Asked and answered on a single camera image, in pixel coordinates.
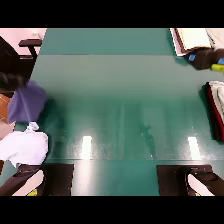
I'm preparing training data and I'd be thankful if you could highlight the red folded garment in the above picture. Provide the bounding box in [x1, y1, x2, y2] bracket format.
[204, 81, 224, 143]

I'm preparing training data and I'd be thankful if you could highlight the white folded garment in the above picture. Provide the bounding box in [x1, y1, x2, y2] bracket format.
[209, 80, 224, 118]
[169, 27, 214, 57]

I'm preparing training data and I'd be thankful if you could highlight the purple T-shirt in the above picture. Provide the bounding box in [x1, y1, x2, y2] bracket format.
[7, 79, 48, 124]

